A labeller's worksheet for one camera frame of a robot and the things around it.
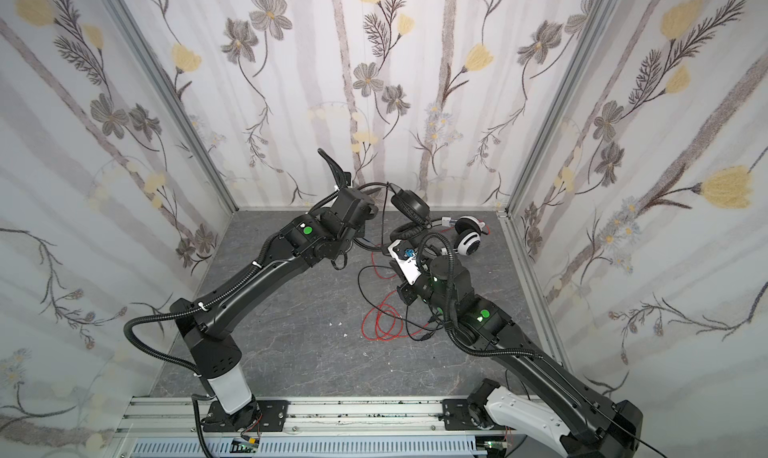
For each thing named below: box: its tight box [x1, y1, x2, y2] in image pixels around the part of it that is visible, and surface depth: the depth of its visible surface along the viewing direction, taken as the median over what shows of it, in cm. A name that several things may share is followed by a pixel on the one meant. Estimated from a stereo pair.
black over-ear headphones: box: [357, 182, 431, 241], surface depth 72 cm
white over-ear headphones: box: [428, 216, 486, 256], surface depth 107 cm
